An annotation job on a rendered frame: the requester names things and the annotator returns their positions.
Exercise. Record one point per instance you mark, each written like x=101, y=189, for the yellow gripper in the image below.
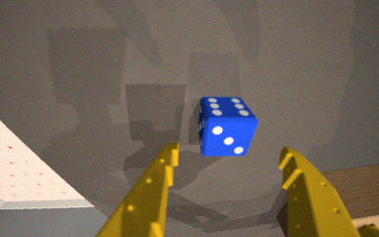
x=314, y=208

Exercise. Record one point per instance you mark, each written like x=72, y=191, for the blue die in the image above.
x=226, y=126

